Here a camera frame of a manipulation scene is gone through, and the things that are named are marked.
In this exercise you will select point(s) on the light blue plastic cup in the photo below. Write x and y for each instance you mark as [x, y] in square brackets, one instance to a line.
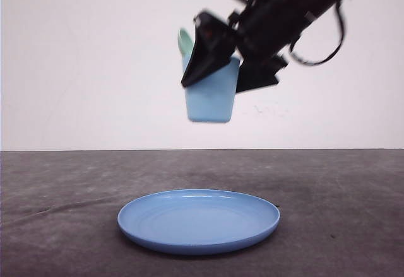
[212, 99]

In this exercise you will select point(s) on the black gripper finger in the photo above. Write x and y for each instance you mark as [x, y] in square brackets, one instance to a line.
[208, 53]
[254, 74]

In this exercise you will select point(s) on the blue plastic plate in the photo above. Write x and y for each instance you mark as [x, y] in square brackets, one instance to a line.
[195, 222]

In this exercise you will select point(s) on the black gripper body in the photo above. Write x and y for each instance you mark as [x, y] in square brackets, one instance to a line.
[264, 27]

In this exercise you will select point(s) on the mint green plastic spoon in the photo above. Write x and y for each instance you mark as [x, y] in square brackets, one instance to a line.
[185, 43]

